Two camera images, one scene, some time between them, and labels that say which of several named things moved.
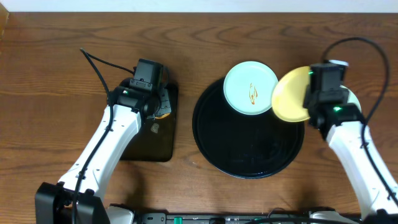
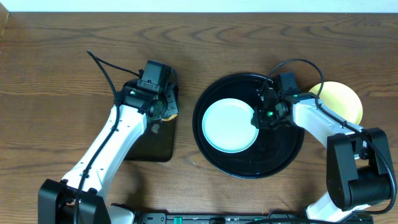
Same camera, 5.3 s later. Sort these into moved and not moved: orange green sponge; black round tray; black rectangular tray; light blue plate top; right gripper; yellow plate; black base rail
Moved: orange green sponge; right gripper; yellow plate; light blue plate top
Not moved: black base rail; black rectangular tray; black round tray
